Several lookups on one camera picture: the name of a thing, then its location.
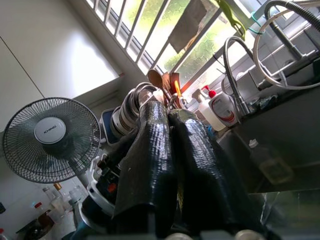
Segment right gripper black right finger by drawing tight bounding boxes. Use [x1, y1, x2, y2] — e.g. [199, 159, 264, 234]
[167, 109, 267, 233]

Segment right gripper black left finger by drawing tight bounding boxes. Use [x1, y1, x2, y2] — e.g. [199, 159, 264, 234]
[111, 100, 176, 231]

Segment white dinner plate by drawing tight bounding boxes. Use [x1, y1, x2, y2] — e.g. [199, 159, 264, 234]
[109, 106, 131, 137]

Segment gold cap glass bottle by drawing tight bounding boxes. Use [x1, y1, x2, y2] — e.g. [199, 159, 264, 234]
[52, 182, 65, 203]

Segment steel round plate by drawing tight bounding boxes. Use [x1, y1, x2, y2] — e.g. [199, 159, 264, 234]
[134, 82, 161, 108]
[119, 87, 141, 131]

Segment clear plastic cup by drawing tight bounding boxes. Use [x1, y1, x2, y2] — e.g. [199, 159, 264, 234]
[51, 199, 67, 221]

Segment white spray bottle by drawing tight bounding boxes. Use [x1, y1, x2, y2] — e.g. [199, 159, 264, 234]
[191, 88, 218, 132]

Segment clear glass bottle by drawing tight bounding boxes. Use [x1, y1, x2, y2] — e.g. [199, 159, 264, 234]
[41, 186, 55, 208]

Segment white soap pump bottle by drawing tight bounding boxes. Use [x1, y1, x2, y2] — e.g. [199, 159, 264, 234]
[201, 84, 239, 129]

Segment clear plastic bottle white cap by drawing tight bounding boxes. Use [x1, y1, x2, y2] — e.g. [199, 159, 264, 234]
[247, 139, 294, 186]

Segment dark jar brown lid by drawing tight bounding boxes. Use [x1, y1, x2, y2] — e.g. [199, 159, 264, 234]
[37, 211, 56, 229]

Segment grey white table fan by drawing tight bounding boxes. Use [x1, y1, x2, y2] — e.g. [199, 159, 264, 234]
[1, 96, 102, 188]

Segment wooden spoon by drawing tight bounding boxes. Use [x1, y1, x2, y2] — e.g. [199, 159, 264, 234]
[147, 69, 171, 106]

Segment flexible steel spray faucet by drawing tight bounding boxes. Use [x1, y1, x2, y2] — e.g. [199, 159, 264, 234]
[223, 36, 255, 118]

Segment wooden spatula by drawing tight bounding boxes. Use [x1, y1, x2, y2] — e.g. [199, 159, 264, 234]
[162, 71, 181, 101]

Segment dark scrubber pad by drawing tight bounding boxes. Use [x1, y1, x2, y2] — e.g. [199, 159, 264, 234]
[249, 94, 279, 111]

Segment white window grille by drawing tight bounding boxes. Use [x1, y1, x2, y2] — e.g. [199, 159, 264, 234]
[82, 0, 320, 83]

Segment grey hanging cloth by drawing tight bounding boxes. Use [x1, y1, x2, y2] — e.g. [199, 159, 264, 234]
[167, 0, 221, 54]

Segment steel gooseneck tap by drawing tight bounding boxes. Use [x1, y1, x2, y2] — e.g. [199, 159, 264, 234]
[259, 0, 320, 76]

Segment green hanging utensil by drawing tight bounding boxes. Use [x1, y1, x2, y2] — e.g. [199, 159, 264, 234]
[216, 0, 247, 38]

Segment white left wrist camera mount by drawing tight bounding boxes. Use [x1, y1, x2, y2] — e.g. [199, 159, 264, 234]
[86, 153, 118, 216]

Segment clear hose loop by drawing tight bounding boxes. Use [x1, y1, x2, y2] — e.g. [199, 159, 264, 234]
[252, 9, 320, 91]

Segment teal cord tie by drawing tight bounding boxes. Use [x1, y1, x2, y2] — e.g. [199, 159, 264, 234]
[248, 11, 266, 35]

